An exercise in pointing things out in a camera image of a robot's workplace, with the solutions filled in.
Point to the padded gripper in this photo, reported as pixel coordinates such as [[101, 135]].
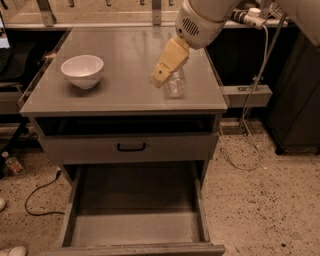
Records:
[[197, 27]]

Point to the clear plastic water bottle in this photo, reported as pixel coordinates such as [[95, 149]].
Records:
[[174, 86]]

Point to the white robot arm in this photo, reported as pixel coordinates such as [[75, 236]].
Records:
[[200, 21]]

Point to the grey drawer cabinet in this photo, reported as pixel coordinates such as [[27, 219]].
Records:
[[124, 102]]

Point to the open grey lower drawer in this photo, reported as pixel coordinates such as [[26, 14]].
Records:
[[144, 209]]

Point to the small bottle on floor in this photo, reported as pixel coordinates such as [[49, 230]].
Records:
[[12, 163]]

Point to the white ceramic bowl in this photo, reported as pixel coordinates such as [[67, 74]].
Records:
[[83, 71]]

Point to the white emergency stop button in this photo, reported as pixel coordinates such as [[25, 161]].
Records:
[[253, 19]]

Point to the dark cabinet at right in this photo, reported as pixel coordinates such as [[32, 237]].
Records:
[[293, 112]]

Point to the white shoe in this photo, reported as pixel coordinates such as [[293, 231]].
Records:
[[14, 251]]

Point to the grey metal side bracket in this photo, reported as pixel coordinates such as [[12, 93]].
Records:
[[240, 96]]

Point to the grey drawer with black handle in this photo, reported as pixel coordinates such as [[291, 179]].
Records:
[[68, 150]]

